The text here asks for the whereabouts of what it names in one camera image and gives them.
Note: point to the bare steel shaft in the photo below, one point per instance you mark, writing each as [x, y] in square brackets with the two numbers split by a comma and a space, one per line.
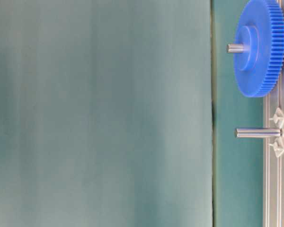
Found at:
[257, 133]

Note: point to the steel shaft through large gear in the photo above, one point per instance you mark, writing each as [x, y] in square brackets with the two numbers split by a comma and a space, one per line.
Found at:
[237, 48]

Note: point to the large blue plastic gear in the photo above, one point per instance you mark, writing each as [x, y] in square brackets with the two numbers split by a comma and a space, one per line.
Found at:
[261, 30]

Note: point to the white plastic shaft bracket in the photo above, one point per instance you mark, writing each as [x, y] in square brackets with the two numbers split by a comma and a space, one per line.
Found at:
[278, 144]

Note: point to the aluminium extrusion rail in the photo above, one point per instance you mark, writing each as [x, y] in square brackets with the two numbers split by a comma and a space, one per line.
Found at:
[273, 151]

